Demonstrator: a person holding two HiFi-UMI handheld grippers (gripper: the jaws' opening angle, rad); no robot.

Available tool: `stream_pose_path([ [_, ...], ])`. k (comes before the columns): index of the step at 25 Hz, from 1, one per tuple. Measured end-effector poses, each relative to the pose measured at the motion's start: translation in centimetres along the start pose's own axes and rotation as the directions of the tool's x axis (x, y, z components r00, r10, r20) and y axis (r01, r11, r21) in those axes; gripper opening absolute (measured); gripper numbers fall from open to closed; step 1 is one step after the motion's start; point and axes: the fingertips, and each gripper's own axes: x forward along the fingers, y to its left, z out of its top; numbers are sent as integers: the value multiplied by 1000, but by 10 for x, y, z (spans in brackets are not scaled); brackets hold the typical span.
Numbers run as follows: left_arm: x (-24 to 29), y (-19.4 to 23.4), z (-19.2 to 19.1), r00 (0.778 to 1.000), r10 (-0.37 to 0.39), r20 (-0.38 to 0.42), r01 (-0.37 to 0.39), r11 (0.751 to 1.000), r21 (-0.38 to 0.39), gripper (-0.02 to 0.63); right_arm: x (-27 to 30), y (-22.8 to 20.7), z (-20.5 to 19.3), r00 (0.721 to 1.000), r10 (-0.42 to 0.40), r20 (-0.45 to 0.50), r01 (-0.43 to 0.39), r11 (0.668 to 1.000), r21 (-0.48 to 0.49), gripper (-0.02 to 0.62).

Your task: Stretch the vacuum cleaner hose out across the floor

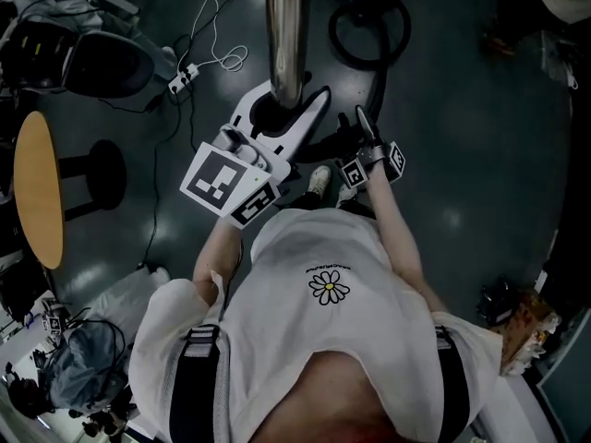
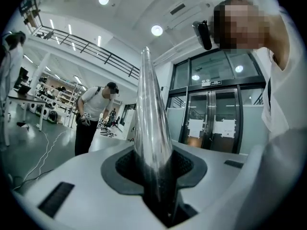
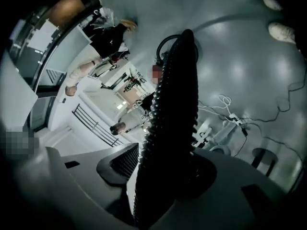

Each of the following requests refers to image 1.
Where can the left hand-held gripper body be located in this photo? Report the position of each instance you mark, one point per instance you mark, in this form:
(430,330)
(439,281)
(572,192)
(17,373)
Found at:
(217,178)

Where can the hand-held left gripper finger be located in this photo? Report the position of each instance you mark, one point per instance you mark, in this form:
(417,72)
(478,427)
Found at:
(242,109)
(305,123)

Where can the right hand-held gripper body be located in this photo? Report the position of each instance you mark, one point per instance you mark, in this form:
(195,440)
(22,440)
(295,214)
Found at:
(353,173)

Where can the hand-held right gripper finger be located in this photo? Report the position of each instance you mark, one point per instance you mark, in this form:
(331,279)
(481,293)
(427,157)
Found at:
(345,129)
(367,125)

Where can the silver metal vacuum tube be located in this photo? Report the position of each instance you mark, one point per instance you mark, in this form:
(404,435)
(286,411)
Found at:
(286,26)

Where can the person's left forearm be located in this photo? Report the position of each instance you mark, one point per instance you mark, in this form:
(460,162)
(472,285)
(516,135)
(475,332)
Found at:
(214,256)

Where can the person's right forearm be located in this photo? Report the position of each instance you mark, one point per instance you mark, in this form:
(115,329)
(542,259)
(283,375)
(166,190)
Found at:
(392,229)

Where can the person's white shoe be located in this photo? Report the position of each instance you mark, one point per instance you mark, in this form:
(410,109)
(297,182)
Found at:
(319,178)
(348,196)

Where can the person's black trouser leg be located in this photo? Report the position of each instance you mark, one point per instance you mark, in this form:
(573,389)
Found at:
(360,210)
(305,200)

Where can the white power strip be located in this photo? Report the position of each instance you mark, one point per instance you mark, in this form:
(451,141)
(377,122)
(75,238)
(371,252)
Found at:
(184,77)

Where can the black round table base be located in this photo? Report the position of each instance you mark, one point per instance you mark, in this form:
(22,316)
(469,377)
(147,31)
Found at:
(108,173)

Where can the black office chair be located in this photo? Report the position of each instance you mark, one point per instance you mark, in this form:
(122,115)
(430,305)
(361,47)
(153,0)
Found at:
(111,63)

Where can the white plastic bag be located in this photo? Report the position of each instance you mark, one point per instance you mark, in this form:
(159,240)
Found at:
(124,293)

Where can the person's white flower-print shirt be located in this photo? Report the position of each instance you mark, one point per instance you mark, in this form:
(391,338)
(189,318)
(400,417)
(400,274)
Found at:
(300,339)

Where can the round wooden table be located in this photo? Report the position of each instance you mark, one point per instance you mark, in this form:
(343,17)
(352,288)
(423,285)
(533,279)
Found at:
(37,192)

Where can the black round device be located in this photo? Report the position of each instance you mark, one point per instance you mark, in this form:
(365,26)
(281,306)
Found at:
(501,307)

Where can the black equipment case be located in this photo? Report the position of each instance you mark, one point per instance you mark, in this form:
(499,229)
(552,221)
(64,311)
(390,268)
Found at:
(37,53)

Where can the blue-grey garment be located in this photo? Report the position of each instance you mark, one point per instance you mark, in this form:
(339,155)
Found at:
(88,362)

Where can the brown cardboard box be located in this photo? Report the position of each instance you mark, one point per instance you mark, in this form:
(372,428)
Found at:
(526,330)

